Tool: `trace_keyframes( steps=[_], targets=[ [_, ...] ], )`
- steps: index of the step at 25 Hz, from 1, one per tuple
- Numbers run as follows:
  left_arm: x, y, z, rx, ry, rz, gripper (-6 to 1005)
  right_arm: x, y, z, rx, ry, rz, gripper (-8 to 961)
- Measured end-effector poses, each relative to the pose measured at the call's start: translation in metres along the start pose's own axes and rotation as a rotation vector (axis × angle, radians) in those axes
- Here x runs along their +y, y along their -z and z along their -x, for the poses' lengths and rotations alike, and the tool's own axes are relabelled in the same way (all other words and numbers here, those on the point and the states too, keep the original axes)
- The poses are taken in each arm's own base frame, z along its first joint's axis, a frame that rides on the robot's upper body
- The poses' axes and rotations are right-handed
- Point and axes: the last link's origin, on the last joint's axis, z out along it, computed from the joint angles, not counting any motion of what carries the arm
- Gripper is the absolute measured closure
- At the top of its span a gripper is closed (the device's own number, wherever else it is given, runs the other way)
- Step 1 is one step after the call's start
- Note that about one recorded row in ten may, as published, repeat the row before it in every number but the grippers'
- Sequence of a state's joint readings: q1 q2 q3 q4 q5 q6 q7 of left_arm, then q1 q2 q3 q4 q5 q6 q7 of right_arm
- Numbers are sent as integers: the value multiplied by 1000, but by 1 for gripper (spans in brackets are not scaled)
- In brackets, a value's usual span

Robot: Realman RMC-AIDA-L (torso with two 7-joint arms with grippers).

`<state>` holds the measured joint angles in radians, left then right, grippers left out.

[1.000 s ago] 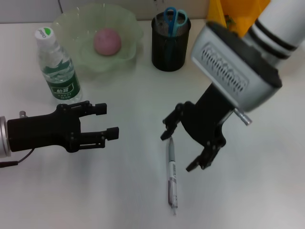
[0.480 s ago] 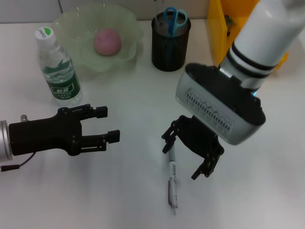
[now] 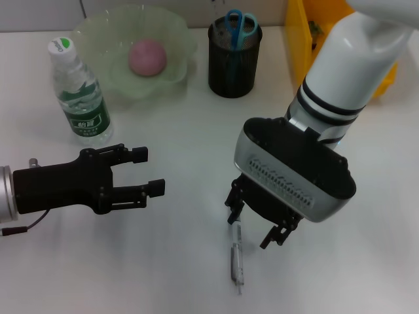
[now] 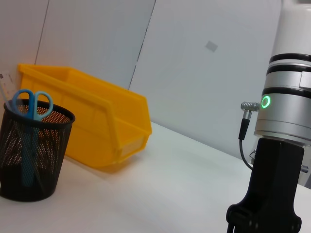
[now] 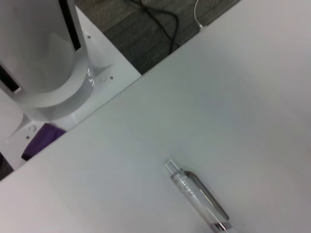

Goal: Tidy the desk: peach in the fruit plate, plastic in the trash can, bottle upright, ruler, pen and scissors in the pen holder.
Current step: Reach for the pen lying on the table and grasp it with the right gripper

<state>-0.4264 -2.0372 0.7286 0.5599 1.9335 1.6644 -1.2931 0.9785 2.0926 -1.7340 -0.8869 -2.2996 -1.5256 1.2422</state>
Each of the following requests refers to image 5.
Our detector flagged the white robot torso column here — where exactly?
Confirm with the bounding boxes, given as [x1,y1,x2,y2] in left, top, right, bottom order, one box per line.
[0,0,98,122]

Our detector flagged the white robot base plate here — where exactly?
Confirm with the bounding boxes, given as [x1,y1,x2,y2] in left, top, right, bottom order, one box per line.
[0,4,143,171]

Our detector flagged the purple cloth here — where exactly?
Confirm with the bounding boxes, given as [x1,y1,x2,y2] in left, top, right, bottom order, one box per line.
[21,122,67,161]

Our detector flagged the black floor cable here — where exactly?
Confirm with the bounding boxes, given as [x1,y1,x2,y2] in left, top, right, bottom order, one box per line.
[125,0,181,53]

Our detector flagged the white floor cable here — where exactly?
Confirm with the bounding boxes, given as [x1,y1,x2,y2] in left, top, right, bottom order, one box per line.
[193,0,207,29]

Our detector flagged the grey white ballpoint pen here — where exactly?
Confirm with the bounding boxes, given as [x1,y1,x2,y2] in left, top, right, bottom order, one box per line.
[164,158,234,233]

